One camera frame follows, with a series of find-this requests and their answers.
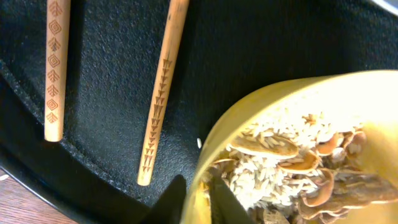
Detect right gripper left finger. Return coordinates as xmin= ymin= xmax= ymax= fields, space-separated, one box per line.
xmin=140 ymin=175 xmax=187 ymax=224

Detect grey plate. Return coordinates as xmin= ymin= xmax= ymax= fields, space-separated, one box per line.
xmin=371 ymin=0 xmax=398 ymax=16

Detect yellow bowl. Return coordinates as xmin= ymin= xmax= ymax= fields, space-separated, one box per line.
xmin=181 ymin=70 xmax=397 ymax=223

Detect rice and mushroom leftovers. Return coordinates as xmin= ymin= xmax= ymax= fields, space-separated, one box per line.
xmin=208 ymin=108 xmax=397 ymax=223

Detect wooden chopstick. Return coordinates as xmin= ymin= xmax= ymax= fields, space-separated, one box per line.
xmin=137 ymin=0 xmax=190 ymax=186
xmin=44 ymin=0 xmax=71 ymax=142

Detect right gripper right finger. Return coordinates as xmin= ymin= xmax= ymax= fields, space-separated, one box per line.
xmin=210 ymin=176 xmax=253 ymax=224

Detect round black tray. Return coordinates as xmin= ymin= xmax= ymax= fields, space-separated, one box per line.
xmin=1 ymin=0 xmax=397 ymax=223

